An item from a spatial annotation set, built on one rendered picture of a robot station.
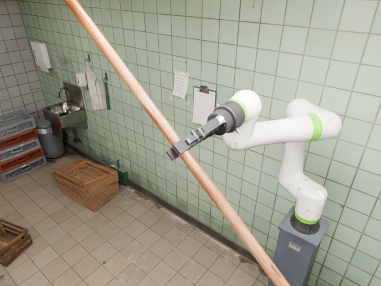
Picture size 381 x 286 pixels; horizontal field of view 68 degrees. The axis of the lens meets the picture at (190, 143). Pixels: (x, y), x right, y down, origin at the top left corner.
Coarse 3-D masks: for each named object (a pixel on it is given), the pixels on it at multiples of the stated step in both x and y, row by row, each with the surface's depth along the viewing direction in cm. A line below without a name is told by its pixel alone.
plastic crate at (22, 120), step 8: (16, 112) 392; (24, 112) 388; (8, 120) 387; (16, 120) 395; (24, 120) 366; (32, 120) 374; (0, 128) 346; (8, 128) 354; (16, 128) 361; (24, 128) 376; (32, 128) 378; (0, 136) 356; (8, 136) 356
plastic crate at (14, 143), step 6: (18, 126) 399; (24, 132) 370; (30, 132) 375; (36, 132) 382; (6, 138) 356; (12, 138) 362; (18, 138) 367; (24, 138) 373; (30, 138) 379; (0, 144) 368; (6, 144) 370; (12, 144) 369; (18, 144) 369; (0, 150) 356
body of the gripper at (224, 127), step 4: (216, 112) 84; (220, 112) 84; (224, 112) 84; (208, 116) 86; (212, 116) 85; (216, 116) 84; (224, 116) 83; (228, 116) 84; (208, 120) 87; (228, 120) 84; (232, 120) 85; (224, 124) 84; (228, 124) 84; (232, 124) 86; (216, 128) 82; (220, 128) 85; (224, 128) 84; (228, 128) 84; (216, 132) 86; (220, 132) 86; (224, 132) 85
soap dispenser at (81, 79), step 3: (81, 72) 334; (78, 75) 328; (81, 75) 328; (84, 75) 332; (78, 78) 330; (81, 78) 329; (84, 78) 333; (78, 81) 333; (81, 81) 331; (84, 81) 334; (78, 84) 335; (81, 84) 332; (84, 84) 335; (87, 84) 338; (81, 87) 336; (84, 87) 338; (87, 87) 341
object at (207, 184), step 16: (64, 0) 77; (80, 16) 76; (96, 32) 76; (112, 48) 76; (112, 64) 75; (128, 80) 74; (144, 96) 74; (160, 112) 74; (160, 128) 73; (192, 160) 72; (208, 176) 73; (208, 192) 72; (224, 208) 71; (240, 224) 71; (256, 256) 70; (272, 272) 69
